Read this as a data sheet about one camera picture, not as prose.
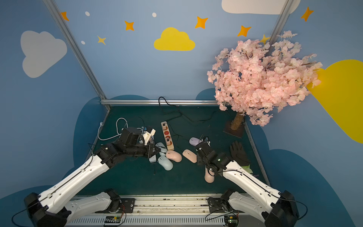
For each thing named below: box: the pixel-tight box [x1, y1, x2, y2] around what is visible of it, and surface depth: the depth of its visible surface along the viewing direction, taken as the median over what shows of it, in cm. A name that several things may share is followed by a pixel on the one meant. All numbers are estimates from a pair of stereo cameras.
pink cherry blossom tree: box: [207, 30, 323, 131], surface depth 66 cm
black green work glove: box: [229, 140, 254, 175], surface depth 97 cm
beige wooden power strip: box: [160, 121, 175, 151], surface depth 103 cm
